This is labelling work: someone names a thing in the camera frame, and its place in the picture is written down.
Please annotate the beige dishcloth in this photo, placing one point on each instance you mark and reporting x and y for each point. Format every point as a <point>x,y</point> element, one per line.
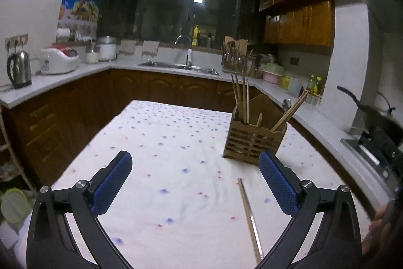
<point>150,48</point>
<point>127,46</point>

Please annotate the clear plastic jug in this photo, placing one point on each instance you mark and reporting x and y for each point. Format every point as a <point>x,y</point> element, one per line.
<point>295,87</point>

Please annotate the dark window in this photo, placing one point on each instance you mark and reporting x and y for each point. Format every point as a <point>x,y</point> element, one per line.
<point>163,4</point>

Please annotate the white electric pot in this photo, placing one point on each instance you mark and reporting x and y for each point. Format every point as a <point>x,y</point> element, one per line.
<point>107,50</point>

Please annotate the red white rice cooker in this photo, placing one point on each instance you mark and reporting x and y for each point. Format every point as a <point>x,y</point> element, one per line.
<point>59,59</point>

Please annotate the paper towel roll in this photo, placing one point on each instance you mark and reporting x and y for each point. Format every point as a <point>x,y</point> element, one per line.
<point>63,35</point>

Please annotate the pink green container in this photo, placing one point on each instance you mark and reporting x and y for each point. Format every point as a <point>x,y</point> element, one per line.
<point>272,75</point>

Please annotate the clear condiment bottle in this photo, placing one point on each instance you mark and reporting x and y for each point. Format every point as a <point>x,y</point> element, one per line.
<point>310,84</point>

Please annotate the wooden spice rack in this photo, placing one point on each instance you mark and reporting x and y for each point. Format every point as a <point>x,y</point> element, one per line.
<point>313,97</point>

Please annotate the steel sink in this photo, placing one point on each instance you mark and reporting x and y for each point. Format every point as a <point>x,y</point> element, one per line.
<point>163,64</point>

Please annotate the green round lid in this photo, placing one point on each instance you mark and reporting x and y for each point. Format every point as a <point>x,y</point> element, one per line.
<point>15,206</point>

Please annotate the metal spoon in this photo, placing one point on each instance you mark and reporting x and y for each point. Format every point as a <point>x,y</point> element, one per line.
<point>286,104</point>

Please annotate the steel stove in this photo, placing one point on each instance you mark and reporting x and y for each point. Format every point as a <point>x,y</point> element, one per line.
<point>355,144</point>

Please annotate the green cup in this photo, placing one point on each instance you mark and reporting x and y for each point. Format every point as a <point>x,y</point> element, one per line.
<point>285,83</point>

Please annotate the wooden chopstick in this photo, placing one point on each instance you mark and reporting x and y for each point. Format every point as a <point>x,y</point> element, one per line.
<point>252,212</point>
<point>238,95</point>
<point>244,92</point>
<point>247,212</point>
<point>234,95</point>
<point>294,111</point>
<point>291,110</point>

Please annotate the white lidded jar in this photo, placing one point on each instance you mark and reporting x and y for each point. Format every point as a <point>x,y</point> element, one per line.
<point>93,56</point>

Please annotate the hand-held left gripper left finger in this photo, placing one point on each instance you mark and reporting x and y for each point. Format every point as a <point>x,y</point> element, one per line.
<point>113,180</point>

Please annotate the white wall socket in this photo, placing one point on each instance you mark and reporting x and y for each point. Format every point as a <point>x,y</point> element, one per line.
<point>15,40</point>

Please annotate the metal faucet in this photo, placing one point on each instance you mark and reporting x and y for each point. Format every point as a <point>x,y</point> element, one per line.
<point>189,56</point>

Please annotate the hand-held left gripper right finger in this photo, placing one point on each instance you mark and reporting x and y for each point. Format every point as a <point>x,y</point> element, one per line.
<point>277,180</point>

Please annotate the green condiment bottle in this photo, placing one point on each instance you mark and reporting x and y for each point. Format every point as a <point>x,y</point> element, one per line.
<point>318,85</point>

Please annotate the yellow bottle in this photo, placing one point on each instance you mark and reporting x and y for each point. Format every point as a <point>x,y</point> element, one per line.
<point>195,35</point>

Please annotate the wooden utensil holder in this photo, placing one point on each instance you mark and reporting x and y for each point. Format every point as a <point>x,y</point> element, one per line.
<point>252,139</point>

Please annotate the dish rack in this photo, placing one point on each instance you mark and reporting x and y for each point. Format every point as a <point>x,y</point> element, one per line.
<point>234,54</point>

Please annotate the person's right hand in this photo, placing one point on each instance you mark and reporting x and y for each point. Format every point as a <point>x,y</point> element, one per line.
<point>377,225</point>

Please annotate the dark wall socket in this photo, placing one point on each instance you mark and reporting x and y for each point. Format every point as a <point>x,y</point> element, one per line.
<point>294,61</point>

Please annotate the steel electric kettle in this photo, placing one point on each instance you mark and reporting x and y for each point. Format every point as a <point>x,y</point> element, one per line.
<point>20,67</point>

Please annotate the dotted white tablecloth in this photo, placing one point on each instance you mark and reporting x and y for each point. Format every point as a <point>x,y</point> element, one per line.
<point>176,162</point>

